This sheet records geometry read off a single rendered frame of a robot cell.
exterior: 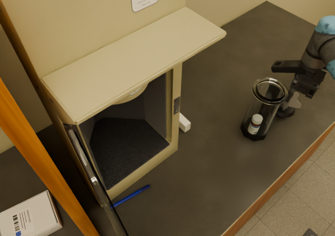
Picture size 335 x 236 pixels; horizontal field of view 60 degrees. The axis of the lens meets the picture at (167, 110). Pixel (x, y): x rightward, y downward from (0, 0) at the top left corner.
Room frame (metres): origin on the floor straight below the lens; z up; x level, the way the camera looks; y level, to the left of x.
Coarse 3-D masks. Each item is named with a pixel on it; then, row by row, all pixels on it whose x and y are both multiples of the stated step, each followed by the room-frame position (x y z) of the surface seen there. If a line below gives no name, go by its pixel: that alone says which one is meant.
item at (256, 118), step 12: (264, 84) 0.66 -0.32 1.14; (276, 84) 0.65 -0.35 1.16; (252, 96) 0.63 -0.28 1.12; (264, 96) 0.66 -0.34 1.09; (276, 96) 0.64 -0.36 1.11; (252, 108) 0.61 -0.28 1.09; (264, 108) 0.58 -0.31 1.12; (276, 108) 0.58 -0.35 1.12; (252, 120) 0.59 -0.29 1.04; (264, 120) 0.58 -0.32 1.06; (252, 132) 0.58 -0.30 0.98; (264, 132) 0.58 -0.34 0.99
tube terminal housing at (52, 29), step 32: (0, 0) 0.33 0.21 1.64; (32, 0) 0.35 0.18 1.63; (64, 0) 0.38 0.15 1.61; (96, 0) 0.41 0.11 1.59; (128, 0) 0.45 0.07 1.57; (160, 0) 0.49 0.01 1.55; (32, 32) 0.34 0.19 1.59; (64, 32) 0.37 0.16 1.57; (96, 32) 0.40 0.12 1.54; (128, 32) 0.44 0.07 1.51; (32, 64) 0.33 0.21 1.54; (64, 64) 0.36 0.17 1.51; (160, 160) 0.48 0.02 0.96
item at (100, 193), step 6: (72, 132) 0.31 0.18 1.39; (72, 138) 0.29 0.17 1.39; (78, 144) 0.28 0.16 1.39; (78, 150) 0.27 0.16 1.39; (84, 156) 0.26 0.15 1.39; (84, 162) 0.24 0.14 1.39; (90, 168) 0.23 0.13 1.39; (90, 174) 0.22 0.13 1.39; (96, 180) 0.21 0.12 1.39; (96, 186) 0.20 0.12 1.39; (102, 192) 0.19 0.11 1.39; (102, 198) 0.18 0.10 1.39; (108, 204) 0.17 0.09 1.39; (108, 210) 0.16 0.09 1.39; (108, 216) 0.19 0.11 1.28; (114, 216) 0.15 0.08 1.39; (114, 222) 0.14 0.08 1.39; (114, 228) 0.13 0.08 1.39; (120, 228) 0.13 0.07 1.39; (120, 234) 0.13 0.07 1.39
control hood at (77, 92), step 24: (168, 24) 0.47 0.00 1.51; (192, 24) 0.47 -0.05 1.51; (120, 48) 0.40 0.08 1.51; (144, 48) 0.40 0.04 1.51; (168, 48) 0.40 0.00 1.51; (192, 48) 0.40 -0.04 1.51; (72, 72) 0.34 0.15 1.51; (96, 72) 0.34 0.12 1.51; (120, 72) 0.34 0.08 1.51; (144, 72) 0.34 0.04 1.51; (48, 96) 0.32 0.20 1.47; (72, 96) 0.29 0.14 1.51; (96, 96) 0.29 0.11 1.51; (120, 96) 0.29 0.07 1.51; (72, 120) 0.25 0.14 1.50
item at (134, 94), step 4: (140, 88) 0.47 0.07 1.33; (144, 88) 0.48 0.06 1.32; (132, 92) 0.46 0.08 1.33; (136, 92) 0.46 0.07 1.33; (140, 92) 0.47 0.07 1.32; (128, 96) 0.45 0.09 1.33; (132, 96) 0.45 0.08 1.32; (136, 96) 0.46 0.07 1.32; (120, 100) 0.44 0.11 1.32; (124, 100) 0.44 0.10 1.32; (128, 100) 0.45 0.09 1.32; (112, 104) 0.43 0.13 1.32
